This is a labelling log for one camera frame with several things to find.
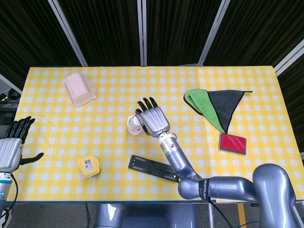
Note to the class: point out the white cup with black line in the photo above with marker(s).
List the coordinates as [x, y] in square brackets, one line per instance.
[133, 122]

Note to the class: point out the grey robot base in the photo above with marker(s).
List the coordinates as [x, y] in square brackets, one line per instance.
[147, 216]

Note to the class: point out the green container with yellow lid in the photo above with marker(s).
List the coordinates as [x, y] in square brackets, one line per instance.
[89, 166]

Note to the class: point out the white and black shoe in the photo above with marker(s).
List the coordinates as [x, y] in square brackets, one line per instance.
[6, 217]

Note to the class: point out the metal table leg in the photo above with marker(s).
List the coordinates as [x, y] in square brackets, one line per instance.
[210, 215]

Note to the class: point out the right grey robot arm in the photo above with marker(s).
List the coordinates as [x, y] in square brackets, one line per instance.
[237, 187]

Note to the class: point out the green and black cloth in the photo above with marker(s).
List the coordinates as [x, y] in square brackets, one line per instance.
[221, 102]

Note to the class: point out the red ink pad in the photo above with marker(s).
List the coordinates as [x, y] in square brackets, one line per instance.
[231, 143]

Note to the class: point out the yellow checked tablecloth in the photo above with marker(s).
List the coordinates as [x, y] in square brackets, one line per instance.
[152, 83]

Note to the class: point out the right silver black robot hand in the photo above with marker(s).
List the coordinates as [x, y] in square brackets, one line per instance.
[154, 121]

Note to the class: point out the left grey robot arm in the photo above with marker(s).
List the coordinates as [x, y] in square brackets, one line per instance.
[4, 187]

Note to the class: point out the grey screen frame post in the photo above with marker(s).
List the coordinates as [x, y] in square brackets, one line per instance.
[10, 83]
[69, 35]
[288, 55]
[213, 35]
[142, 33]

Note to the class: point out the pink plastic lunch box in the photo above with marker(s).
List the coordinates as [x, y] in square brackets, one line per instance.
[78, 89]

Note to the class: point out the black folding laptop stand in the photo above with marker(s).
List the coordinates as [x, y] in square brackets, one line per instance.
[147, 166]

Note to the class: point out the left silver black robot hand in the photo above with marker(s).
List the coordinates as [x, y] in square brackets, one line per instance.
[9, 152]

